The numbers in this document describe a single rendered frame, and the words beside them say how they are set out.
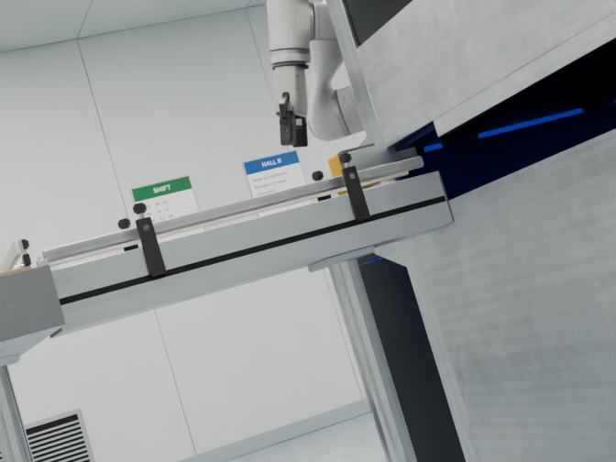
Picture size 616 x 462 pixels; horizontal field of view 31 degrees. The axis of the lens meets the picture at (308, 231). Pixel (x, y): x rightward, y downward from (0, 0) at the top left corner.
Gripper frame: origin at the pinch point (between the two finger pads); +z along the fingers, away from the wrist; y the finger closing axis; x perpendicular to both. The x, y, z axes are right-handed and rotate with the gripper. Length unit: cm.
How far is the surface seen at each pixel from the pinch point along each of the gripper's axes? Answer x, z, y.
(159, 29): -220, -112, -489
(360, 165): 18.0, 6.4, 21.5
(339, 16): 13.9, -22.1, 14.6
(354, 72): 16.1, -11.4, 14.2
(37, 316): -13, 26, 88
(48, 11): -252, -111, -389
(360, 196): 21.7, 12.2, 41.5
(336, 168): 13.1, 6.6, 20.0
